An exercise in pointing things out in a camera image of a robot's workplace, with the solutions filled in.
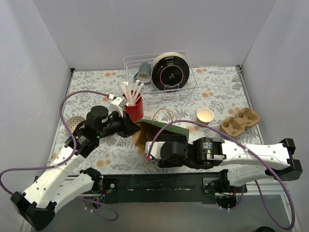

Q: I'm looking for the green paper bag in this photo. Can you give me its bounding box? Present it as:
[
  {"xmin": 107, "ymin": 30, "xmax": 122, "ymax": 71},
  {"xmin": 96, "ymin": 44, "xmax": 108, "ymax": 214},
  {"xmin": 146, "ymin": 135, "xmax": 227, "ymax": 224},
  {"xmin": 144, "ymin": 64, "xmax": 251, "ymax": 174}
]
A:
[{"xmin": 132, "ymin": 119, "xmax": 189, "ymax": 156}]

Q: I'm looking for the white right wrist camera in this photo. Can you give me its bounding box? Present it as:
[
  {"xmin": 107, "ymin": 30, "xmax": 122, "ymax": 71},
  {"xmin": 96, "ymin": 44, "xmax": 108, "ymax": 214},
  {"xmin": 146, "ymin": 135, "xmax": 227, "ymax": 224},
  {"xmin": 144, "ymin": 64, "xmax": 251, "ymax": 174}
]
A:
[{"xmin": 145, "ymin": 142, "xmax": 165, "ymax": 161}]

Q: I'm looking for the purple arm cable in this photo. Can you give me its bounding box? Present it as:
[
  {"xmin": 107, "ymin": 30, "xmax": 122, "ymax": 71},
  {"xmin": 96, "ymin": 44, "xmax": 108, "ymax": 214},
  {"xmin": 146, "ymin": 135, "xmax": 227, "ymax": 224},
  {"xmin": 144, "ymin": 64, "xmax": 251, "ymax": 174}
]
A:
[
  {"xmin": 0, "ymin": 90, "xmax": 119, "ymax": 221},
  {"xmin": 146, "ymin": 120, "xmax": 295, "ymax": 230}
]

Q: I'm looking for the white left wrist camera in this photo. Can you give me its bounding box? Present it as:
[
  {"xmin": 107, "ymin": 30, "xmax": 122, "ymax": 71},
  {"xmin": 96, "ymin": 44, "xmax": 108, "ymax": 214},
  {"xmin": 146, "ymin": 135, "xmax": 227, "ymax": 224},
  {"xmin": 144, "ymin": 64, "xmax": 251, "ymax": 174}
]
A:
[{"xmin": 111, "ymin": 97, "xmax": 127, "ymax": 117}]

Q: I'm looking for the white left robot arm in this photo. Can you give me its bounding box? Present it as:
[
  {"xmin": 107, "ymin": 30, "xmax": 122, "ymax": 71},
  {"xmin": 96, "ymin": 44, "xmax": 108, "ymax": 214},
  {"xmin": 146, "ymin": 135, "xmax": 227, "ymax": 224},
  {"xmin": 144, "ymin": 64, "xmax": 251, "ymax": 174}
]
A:
[{"xmin": 11, "ymin": 105, "xmax": 140, "ymax": 231}]

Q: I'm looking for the black round plate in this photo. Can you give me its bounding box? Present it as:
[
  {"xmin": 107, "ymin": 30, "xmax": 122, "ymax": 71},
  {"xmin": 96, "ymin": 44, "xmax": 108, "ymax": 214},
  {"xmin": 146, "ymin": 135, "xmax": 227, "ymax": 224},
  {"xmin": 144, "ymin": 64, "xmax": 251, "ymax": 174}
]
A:
[{"xmin": 151, "ymin": 52, "xmax": 190, "ymax": 90}]

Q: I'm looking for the patterned small bowl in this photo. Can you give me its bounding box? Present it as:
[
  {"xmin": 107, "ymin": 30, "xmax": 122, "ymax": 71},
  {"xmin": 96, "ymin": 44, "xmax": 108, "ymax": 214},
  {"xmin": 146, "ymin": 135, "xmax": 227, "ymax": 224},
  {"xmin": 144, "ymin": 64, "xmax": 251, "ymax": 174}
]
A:
[{"xmin": 66, "ymin": 116, "xmax": 85, "ymax": 133}]

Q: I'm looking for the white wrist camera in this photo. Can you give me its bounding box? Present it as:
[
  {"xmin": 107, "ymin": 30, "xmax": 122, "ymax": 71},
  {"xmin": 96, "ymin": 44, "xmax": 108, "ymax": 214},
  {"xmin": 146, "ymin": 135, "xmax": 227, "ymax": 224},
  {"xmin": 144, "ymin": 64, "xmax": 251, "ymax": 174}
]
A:
[
  {"xmin": 145, "ymin": 142, "xmax": 165, "ymax": 161},
  {"xmin": 111, "ymin": 97, "xmax": 127, "ymax": 117}
]

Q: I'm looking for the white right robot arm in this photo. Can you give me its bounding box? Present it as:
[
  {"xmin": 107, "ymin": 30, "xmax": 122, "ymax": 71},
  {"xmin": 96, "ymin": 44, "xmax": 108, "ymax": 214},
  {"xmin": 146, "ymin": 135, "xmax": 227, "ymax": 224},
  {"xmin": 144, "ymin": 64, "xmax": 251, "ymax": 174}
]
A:
[{"xmin": 151, "ymin": 137, "xmax": 302, "ymax": 192}]

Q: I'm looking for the grey ceramic mug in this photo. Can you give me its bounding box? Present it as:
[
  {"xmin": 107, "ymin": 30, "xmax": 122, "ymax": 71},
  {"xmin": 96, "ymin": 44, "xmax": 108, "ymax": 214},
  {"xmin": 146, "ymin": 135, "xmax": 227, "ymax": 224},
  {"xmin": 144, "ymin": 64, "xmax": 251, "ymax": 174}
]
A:
[{"xmin": 134, "ymin": 62, "xmax": 152, "ymax": 83}]

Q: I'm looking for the red ribbed straw holder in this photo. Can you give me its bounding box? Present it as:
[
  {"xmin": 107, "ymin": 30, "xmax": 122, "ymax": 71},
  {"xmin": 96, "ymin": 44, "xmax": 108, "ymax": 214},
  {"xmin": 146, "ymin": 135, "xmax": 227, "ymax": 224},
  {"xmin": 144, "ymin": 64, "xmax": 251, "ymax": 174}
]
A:
[{"xmin": 124, "ymin": 94, "xmax": 144, "ymax": 122}]

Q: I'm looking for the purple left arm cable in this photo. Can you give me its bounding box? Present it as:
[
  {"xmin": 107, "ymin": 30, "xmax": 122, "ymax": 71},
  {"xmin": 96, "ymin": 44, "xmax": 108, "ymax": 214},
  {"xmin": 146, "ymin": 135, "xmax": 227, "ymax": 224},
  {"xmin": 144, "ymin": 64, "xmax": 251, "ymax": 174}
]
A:
[{"xmin": 0, "ymin": 90, "xmax": 119, "ymax": 221}]

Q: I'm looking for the white wire dish rack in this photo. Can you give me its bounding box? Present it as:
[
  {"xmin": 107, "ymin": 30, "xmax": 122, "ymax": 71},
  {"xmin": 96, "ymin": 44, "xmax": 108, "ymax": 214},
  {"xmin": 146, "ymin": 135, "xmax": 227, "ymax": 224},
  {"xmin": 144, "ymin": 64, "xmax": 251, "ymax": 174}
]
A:
[{"xmin": 124, "ymin": 51, "xmax": 198, "ymax": 104}]

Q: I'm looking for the white straw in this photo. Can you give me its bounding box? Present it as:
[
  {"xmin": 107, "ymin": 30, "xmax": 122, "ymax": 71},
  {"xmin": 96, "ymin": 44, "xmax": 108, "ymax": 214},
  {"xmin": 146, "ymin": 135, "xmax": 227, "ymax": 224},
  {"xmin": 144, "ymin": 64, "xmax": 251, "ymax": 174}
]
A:
[
  {"xmin": 121, "ymin": 82, "xmax": 130, "ymax": 105},
  {"xmin": 124, "ymin": 82, "xmax": 135, "ymax": 105},
  {"xmin": 132, "ymin": 80, "xmax": 140, "ymax": 104},
  {"xmin": 135, "ymin": 82, "xmax": 144, "ymax": 104}
]

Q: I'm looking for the brown paper cup stack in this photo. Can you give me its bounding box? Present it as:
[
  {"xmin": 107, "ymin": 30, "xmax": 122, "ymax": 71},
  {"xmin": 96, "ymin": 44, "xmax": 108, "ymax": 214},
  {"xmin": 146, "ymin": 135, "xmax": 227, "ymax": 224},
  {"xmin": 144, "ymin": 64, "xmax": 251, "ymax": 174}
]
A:
[{"xmin": 196, "ymin": 108, "xmax": 214, "ymax": 125}]

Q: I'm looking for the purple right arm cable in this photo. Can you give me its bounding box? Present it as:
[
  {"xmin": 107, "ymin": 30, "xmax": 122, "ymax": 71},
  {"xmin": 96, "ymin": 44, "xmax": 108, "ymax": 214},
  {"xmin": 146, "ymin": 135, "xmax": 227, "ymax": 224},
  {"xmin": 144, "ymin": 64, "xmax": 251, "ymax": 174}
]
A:
[{"xmin": 146, "ymin": 120, "xmax": 295, "ymax": 230}]

